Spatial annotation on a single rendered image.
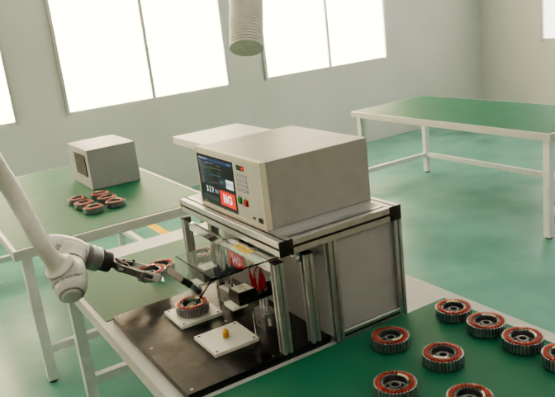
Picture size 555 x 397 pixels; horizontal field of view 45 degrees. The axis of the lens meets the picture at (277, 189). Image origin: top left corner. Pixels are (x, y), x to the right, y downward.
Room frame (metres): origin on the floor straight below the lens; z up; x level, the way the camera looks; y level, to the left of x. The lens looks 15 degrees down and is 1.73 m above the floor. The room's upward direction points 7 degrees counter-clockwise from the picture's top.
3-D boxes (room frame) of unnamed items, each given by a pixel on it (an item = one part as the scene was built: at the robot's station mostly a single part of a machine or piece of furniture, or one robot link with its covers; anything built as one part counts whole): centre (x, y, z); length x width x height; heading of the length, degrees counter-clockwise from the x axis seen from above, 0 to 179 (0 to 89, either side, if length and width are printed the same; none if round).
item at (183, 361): (1.97, 0.26, 0.76); 0.64 x 0.47 x 0.02; 30
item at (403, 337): (1.75, -0.28, 0.77); 0.11 x 0.11 x 0.04
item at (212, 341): (1.86, 0.21, 0.78); 0.15 x 0.15 x 0.01; 30
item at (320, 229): (2.12, -0.01, 1.09); 0.68 x 0.44 x 0.05; 30
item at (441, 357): (1.62, -0.40, 0.77); 0.11 x 0.11 x 0.04
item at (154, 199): (4.12, 1.28, 0.38); 1.85 x 1.10 x 0.75; 30
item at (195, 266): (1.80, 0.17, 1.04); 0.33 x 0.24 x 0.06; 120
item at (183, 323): (2.07, 0.33, 0.78); 0.15 x 0.15 x 0.01; 30
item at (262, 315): (1.93, 0.08, 0.80); 0.07 x 0.05 x 0.06; 30
